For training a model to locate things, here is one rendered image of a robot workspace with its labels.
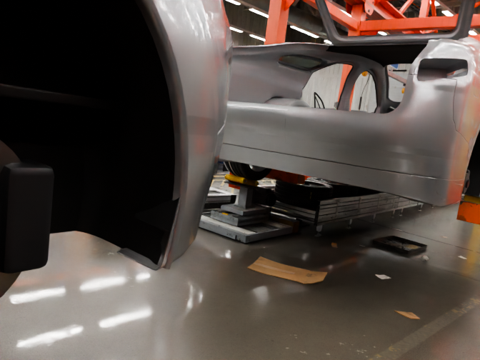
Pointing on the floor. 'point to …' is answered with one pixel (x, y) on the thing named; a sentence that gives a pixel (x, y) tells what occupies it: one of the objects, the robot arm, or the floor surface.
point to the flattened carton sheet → (265, 266)
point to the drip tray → (400, 243)
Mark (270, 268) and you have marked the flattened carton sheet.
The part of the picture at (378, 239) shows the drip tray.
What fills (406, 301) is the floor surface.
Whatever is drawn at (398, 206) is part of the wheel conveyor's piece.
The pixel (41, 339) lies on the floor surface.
